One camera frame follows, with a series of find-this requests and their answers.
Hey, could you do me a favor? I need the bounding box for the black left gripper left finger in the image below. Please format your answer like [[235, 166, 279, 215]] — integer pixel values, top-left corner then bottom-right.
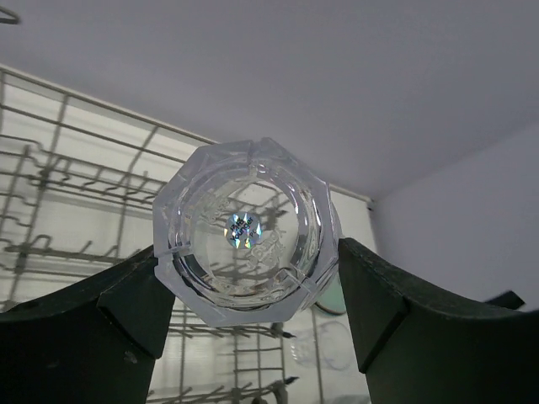
[[1, 247, 174, 403]]

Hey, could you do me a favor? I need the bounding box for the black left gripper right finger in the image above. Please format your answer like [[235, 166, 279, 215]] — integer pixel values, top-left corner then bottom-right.
[[339, 238, 538, 403]]

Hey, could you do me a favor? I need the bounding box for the teal floral plate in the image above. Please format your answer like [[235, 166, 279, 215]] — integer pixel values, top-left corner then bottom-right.
[[315, 275, 346, 316]]

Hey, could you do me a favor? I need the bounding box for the grey wire dish rack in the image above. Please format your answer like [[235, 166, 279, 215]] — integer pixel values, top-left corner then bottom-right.
[[0, 8, 329, 404]]

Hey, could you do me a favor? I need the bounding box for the clear faceted glass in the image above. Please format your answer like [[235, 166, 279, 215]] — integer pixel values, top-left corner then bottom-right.
[[152, 138, 341, 327], [291, 321, 354, 371]]

